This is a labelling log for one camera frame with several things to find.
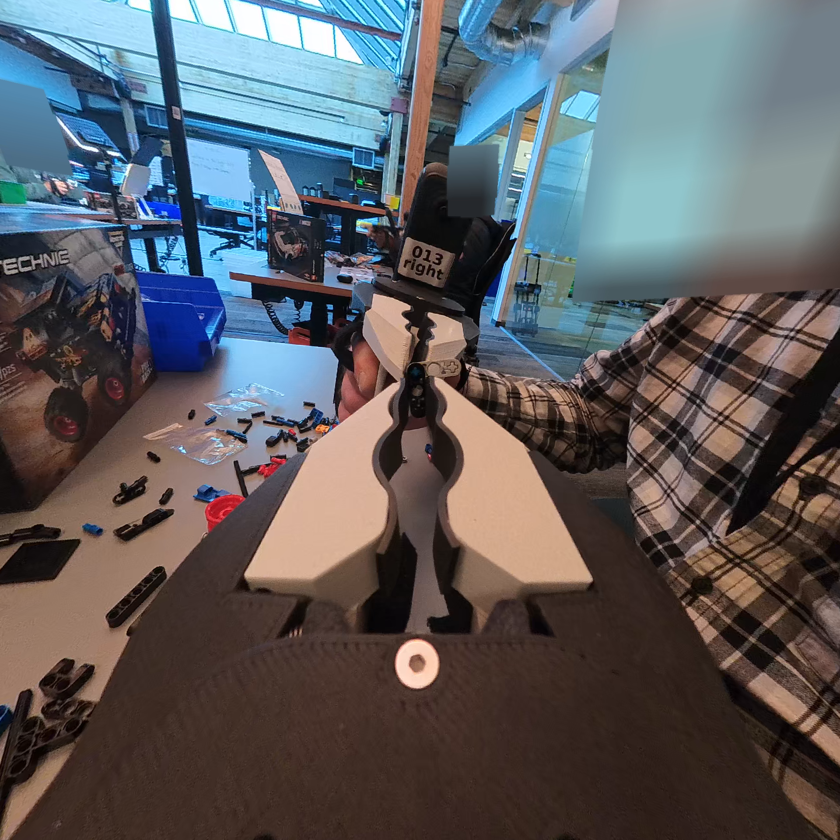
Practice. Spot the wooden office desk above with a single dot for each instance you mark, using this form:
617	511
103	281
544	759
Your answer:
295	285

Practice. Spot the grey desk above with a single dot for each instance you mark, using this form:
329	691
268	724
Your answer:
72	489

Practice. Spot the green plastic crate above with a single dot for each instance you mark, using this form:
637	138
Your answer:
12	191

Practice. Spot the black forked pin connector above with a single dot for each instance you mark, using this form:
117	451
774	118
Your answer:
129	490

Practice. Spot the blue angled beam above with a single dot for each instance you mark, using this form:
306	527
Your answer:
4	718

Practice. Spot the small blue piece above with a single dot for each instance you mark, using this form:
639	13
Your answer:
92	528

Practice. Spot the black studless beam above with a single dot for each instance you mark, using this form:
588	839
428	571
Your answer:
417	394

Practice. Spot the blue plastic bin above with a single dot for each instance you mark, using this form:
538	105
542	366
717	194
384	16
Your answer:
184	328

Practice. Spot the black thin axle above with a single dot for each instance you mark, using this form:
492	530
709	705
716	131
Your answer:
241	478

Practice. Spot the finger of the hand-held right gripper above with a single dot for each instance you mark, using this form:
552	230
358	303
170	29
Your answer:
449	338
387	334

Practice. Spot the black flat tile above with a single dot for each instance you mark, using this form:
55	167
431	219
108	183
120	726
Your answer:
39	561

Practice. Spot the person's right forearm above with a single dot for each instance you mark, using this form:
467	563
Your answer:
558	413

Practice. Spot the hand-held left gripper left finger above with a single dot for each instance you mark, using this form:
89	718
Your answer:
328	525

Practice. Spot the flat clear plastic bag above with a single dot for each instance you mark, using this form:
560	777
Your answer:
197	443
243	400

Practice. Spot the red wheel hub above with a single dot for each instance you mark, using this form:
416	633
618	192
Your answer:
223	512

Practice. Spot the black steel pillar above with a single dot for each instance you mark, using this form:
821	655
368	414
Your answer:
174	131

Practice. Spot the heap of crossed black beams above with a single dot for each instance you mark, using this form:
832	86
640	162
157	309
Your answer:
59	715

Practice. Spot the silver air duct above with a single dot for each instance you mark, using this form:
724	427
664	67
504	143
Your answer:
505	33

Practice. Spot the black toy set box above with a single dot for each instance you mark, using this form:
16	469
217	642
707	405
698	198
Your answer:
295	243

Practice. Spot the black long beam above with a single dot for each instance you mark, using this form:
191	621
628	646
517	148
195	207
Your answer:
136	597

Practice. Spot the person's plaid shirt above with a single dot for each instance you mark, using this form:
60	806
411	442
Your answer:
754	590

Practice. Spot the pile of small toy pins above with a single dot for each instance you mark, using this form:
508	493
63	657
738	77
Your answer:
289	423

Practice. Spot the person's right hand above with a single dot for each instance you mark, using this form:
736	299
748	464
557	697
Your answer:
358	387

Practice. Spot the wooden post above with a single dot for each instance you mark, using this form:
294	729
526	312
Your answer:
420	98

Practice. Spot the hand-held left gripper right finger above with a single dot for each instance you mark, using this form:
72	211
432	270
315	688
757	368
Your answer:
518	525

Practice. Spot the black angled connector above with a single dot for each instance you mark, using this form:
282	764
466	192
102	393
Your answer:
29	535

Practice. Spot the blue flat wing piece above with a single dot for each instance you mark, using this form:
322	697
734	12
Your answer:
211	492

